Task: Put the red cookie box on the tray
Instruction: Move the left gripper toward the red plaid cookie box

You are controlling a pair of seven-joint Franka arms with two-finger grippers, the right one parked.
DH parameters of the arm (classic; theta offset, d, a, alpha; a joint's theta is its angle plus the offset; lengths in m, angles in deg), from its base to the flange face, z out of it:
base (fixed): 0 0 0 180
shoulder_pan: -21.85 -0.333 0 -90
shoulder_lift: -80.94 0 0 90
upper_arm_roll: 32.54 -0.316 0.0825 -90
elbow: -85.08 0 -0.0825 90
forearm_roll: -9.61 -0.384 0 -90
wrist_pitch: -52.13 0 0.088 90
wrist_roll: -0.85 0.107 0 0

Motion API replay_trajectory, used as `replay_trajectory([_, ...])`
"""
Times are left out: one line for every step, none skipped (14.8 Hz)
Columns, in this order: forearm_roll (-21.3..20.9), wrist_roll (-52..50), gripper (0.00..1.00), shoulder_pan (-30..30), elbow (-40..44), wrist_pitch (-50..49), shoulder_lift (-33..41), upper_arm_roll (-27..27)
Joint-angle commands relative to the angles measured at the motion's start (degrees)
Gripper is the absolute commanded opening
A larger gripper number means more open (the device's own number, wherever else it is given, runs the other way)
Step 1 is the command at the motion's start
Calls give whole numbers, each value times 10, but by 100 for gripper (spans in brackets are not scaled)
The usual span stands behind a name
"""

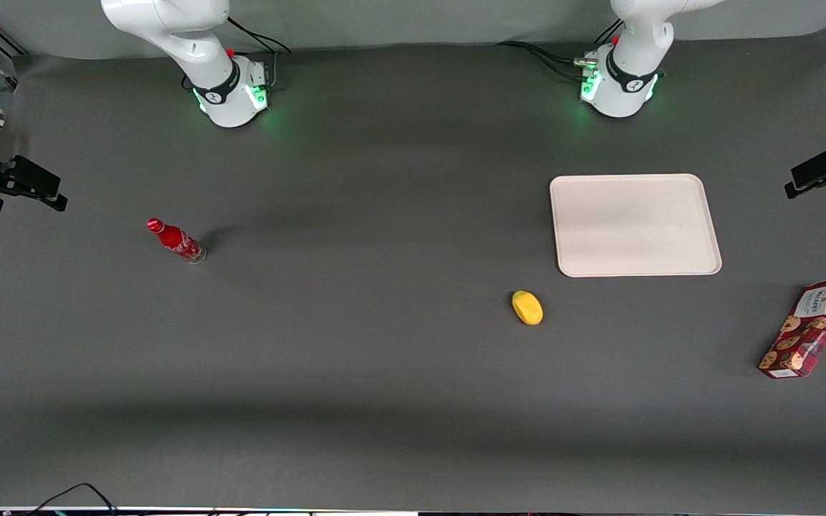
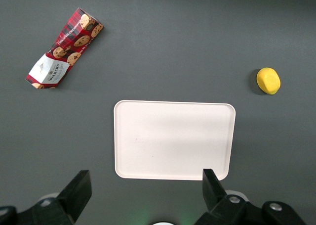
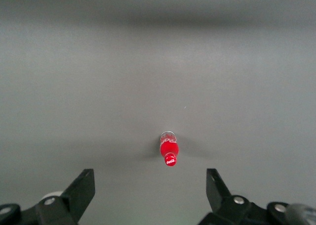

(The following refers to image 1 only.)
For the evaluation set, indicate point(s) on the yellow lemon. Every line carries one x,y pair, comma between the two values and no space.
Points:
527,307

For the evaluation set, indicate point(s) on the red cola bottle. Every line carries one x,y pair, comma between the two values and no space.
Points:
176,241

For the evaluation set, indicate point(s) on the beige plastic tray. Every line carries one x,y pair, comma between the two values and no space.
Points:
632,226

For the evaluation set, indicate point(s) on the dark grey table mat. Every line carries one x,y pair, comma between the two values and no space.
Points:
384,373

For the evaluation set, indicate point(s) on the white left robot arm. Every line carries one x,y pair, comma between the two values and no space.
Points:
635,50

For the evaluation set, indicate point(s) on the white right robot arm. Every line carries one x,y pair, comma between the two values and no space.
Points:
191,43

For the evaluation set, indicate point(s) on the red cookie box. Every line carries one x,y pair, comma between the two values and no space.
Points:
807,328

